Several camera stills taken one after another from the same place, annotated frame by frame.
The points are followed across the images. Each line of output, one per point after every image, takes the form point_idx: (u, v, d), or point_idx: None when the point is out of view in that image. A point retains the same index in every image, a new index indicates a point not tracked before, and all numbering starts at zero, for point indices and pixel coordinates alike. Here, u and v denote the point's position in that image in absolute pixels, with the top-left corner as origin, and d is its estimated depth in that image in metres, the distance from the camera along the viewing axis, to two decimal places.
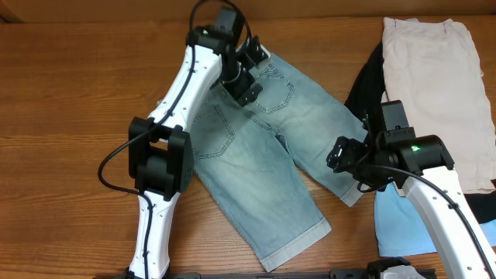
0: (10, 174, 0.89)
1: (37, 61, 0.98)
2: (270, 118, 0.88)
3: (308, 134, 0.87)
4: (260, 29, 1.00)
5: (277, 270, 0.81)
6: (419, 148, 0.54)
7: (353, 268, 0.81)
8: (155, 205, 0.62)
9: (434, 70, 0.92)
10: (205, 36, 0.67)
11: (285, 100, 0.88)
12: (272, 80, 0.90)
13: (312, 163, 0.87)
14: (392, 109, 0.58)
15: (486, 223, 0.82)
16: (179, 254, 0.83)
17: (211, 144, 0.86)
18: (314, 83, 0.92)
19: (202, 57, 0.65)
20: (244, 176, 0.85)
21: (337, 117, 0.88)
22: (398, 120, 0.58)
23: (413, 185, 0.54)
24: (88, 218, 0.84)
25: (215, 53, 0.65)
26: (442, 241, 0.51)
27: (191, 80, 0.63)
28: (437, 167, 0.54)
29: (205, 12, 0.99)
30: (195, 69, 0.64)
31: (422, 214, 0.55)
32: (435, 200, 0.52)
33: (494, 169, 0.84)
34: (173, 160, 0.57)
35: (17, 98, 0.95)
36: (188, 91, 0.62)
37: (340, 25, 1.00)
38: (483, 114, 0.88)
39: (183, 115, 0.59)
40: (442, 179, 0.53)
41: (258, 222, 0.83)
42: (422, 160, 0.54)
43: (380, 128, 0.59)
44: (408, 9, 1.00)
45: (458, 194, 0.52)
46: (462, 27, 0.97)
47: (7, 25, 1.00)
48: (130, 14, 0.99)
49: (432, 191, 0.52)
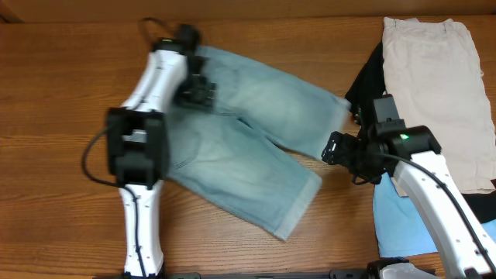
0: (10, 174, 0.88)
1: (37, 61, 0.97)
2: (225, 105, 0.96)
3: (268, 109, 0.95)
4: (260, 28, 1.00)
5: (277, 270, 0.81)
6: (408, 136, 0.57)
7: (353, 268, 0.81)
8: (139, 198, 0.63)
9: (434, 70, 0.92)
10: (168, 45, 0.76)
11: (235, 86, 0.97)
12: (217, 70, 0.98)
13: (283, 132, 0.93)
14: (384, 103, 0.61)
15: (486, 224, 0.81)
16: (178, 254, 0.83)
17: (183, 150, 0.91)
18: (256, 62, 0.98)
19: (166, 59, 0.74)
20: (225, 166, 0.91)
21: (289, 87, 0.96)
22: (390, 113, 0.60)
23: (403, 170, 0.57)
24: (88, 218, 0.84)
25: (179, 53, 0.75)
26: (432, 220, 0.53)
27: (160, 77, 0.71)
28: (426, 153, 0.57)
29: (206, 13, 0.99)
30: (163, 67, 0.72)
31: (412, 196, 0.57)
32: (425, 181, 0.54)
33: (494, 169, 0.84)
34: (152, 145, 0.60)
35: (16, 98, 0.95)
36: (158, 82, 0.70)
37: (340, 24, 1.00)
38: (483, 114, 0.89)
39: (154, 102, 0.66)
40: (430, 163, 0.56)
41: (256, 201, 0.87)
42: (411, 147, 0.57)
43: (372, 120, 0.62)
44: (408, 8, 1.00)
45: (446, 176, 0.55)
46: (463, 26, 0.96)
47: (7, 25, 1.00)
48: (129, 13, 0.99)
49: (421, 173, 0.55)
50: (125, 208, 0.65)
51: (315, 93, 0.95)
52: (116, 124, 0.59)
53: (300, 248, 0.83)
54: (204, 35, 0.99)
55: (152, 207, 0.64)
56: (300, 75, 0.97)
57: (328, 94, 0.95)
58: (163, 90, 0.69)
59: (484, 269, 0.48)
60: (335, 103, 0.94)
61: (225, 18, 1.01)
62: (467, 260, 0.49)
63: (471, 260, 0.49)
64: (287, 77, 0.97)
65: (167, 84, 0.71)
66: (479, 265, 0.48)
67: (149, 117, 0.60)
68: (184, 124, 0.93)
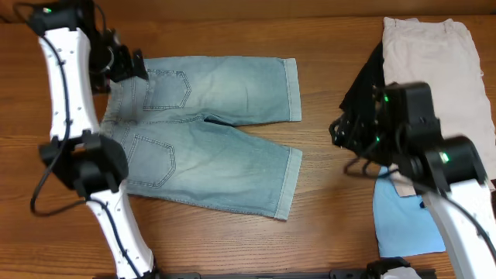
0: (10, 174, 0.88)
1: (37, 61, 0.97)
2: (186, 108, 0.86)
3: (229, 95, 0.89)
4: (260, 29, 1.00)
5: (277, 270, 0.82)
6: (450, 159, 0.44)
7: (353, 267, 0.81)
8: (108, 204, 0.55)
9: (434, 70, 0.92)
10: (48, 16, 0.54)
11: (187, 86, 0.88)
12: (163, 78, 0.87)
13: (250, 111, 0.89)
14: (416, 94, 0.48)
15: None
16: (178, 254, 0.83)
17: (158, 169, 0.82)
18: (194, 57, 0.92)
19: (59, 42, 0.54)
20: (208, 168, 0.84)
21: (239, 69, 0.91)
22: (423, 105, 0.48)
23: (439, 206, 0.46)
24: (89, 218, 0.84)
25: (73, 23, 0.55)
26: (462, 266, 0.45)
27: (67, 73, 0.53)
28: (466, 183, 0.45)
29: (205, 14, 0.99)
30: (63, 60, 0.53)
31: (442, 233, 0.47)
32: (463, 227, 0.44)
33: (494, 169, 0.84)
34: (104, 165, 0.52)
35: (17, 98, 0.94)
36: (69, 83, 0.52)
37: (341, 25, 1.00)
38: (483, 114, 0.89)
39: (82, 116, 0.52)
40: (471, 201, 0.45)
41: (246, 191, 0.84)
42: (451, 173, 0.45)
43: (401, 116, 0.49)
44: (409, 9, 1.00)
45: (489, 218, 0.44)
46: (462, 26, 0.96)
47: (7, 25, 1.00)
48: (129, 13, 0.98)
49: (460, 216, 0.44)
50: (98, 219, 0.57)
51: (263, 63, 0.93)
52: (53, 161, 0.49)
53: (300, 247, 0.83)
54: (203, 35, 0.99)
55: (125, 208, 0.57)
56: (301, 75, 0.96)
57: (276, 60, 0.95)
58: (82, 91, 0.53)
59: None
60: (284, 65, 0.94)
61: (225, 18, 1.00)
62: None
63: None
64: (230, 60, 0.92)
65: (83, 77, 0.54)
66: None
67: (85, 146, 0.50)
68: (151, 141, 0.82)
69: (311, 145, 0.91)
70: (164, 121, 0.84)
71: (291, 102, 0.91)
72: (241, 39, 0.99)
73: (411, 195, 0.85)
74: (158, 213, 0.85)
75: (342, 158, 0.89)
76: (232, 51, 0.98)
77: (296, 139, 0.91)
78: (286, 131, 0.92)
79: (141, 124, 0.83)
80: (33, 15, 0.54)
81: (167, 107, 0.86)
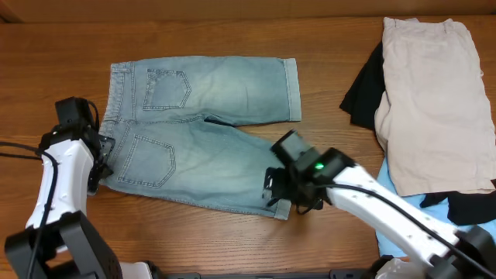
0: (11, 174, 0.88)
1: (37, 61, 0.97)
2: (186, 108, 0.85)
3: (228, 95, 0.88)
4: (260, 28, 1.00)
5: (277, 270, 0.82)
6: (323, 164, 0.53)
7: (353, 267, 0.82)
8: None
9: (434, 70, 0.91)
10: (56, 138, 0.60)
11: (187, 86, 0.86)
12: (163, 78, 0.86)
13: (249, 112, 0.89)
14: (291, 140, 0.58)
15: (487, 224, 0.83)
16: (179, 254, 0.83)
17: (158, 169, 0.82)
18: (194, 57, 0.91)
19: (56, 151, 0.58)
20: (207, 169, 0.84)
21: (240, 69, 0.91)
22: (301, 147, 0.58)
23: (335, 196, 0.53)
24: (90, 218, 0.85)
25: (76, 139, 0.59)
26: (381, 227, 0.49)
27: (60, 173, 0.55)
28: (346, 171, 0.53)
29: (205, 13, 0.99)
30: (60, 161, 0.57)
31: (353, 213, 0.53)
32: (355, 197, 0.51)
33: (494, 169, 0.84)
34: (82, 255, 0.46)
35: (17, 98, 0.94)
36: (62, 179, 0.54)
37: (340, 24, 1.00)
38: (483, 114, 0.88)
39: (64, 204, 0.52)
40: (353, 178, 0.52)
41: (247, 192, 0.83)
42: (331, 170, 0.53)
43: (286, 160, 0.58)
44: (408, 8, 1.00)
45: (371, 181, 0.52)
46: (462, 26, 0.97)
47: (8, 25, 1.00)
48: (129, 13, 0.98)
49: (349, 191, 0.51)
50: None
51: (264, 63, 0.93)
52: (22, 256, 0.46)
53: (300, 247, 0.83)
54: (204, 35, 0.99)
55: None
56: (300, 75, 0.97)
57: (276, 60, 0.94)
58: (73, 184, 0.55)
59: (444, 250, 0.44)
60: (284, 65, 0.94)
61: (225, 18, 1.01)
62: (426, 251, 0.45)
63: (431, 249, 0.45)
64: (230, 59, 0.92)
65: (75, 177, 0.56)
66: (439, 250, 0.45)
67: (61, 228, 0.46)
68: (150, 141, 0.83)
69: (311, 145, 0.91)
70: (164, 121, 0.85)
71: (291, 102, 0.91)
72: (242, 39, 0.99)
73: (411, 195, 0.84)
74: (158, 213, 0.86)
75: None
76: (232, 51, 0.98)
77: None
78: (285, 131, 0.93)
79: (141, 124, 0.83)
80: (44, 137, 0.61)
81: (167, 107, 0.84)
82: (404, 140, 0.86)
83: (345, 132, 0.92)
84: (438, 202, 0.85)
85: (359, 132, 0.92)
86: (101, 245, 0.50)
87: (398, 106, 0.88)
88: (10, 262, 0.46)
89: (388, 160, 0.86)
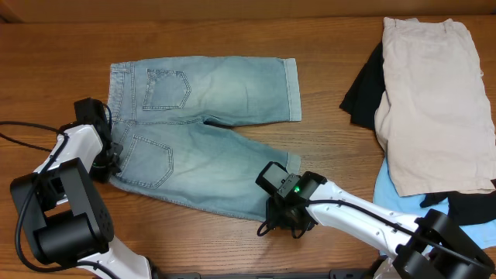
0: (11, 174, 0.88)
1: (37, 61, 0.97)
2: (186, 109, 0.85)
3: (228, 95, 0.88)
4: (260, 28, 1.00)
5: (277, 270, 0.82)
6: (299, 188, 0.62)
7: (353, 267, 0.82)
8: (99, 261, 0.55)
9: (434, 70, 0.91)
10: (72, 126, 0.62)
11: (186, 87, 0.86)
12: (162, 78, 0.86)
13: (249, 112, 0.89)
14: (270, 172, 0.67)
15: (486, 224, 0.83)
16: (179, 254, 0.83)
17: (156, 170, 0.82)
18: (194, 57, 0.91)
19: (70, 130, 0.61)
20: (206, 170, 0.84)
21: (239, 69, 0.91)
22: (280, 175, 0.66)
23: (313, 213, 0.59)
24: None
25: (87, 124, 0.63)
26: (356, 232, 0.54)
27: (69, 145, 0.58)
28: (318, 187, 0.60)
29: (205, 13, 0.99)
30: (70, 136, 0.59)
31: (333, 225, 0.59)
32: (328, 210, 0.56)
33: (494, 169, 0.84)
34: (74, 200, 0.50)
35: (16, 98, 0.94)
36: (69, 149, 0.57)
37: (341, 24, 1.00)
38: (483, 114, 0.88)
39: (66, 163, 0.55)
40: (325, 192, 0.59)
41: (243, 196, 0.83)
42: (307, 192, 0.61)
43: (273, 190, 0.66)
44: (409, 8, 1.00)
45: (340, 193, 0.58)
46: (462, 27, 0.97)
47: (7, 25, 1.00)
48: (129, 13, 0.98)
49: (322, 205, 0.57)
50: (97, 273, 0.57)
51: (263, 63, 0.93)
52: (24, 194, 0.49)
53: (300, 247, 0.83)
54: (204, 34, 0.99)
55: (115, 258, 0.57)
56: (301, 75, 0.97)
57: (276, 60, 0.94)
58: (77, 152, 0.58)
59: (408, 238, 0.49)
60: (284, 65, 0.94)
61: (225, 18, 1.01)
62: (394, 243, 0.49)
63: (397, 239, 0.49)
64: (231, 60, 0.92)
65: (81, 148, 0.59)
66: (404, 239, 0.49)
67: (60, 171, 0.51)
68: (149, 142, 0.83)
69: (310, 145, 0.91)
70: (163, 122, 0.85)
71: (291, 102, 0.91)
72: (242, 39, 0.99)
73: (411, 195, 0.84)
74: (157, 214, 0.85)
75: (342, 158, 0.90)
76: (232, 51, 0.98)
77: (296, 139, 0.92)
78: (285, 131, 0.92)
79: (140, 124, 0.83)
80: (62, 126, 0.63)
81: (167, 107, 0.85)
82: (403, 140, 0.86)
83: (345, 132, 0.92)
84: (439, 202, 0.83)
85: (359, 132, 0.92)
86: (96, 196, 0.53)
87: (397, 106, 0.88)
88: (13, 198, 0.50)
89: (388, 160, 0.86)
